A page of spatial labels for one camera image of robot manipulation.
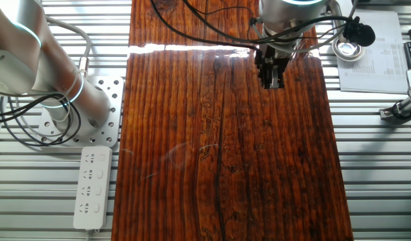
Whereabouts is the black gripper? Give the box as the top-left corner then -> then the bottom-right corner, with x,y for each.
254,42 -> 293,90

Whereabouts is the small metal bowl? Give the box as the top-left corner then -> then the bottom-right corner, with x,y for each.
331,33 -> 366,63

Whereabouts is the wood grain table mat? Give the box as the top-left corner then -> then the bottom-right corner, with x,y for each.
110,0 -> 354,241

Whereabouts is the printed paper sheet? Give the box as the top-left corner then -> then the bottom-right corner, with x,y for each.
332,9 -> 410,94

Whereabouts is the white power strip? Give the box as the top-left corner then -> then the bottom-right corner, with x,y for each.
73,145 -> 113,241

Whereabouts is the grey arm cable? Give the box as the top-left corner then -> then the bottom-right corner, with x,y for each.
250,0 -> 359,54

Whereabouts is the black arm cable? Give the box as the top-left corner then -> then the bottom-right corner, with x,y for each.
150,0 -> 353,54

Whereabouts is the wrist camera with grey bracket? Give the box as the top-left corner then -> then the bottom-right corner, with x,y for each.
327,0 -> 376,48

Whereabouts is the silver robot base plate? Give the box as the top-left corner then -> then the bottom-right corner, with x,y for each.
36,75 -> 125,148

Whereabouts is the grey cable with metal connector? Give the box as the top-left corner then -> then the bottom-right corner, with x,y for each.
44,15 -> 93,80

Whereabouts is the black base cable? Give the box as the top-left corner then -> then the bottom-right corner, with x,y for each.
0,95 -> 73,143
0,93 -> 82,147

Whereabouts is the thin white cable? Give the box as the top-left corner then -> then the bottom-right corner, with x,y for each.
13,72 -> 76,139

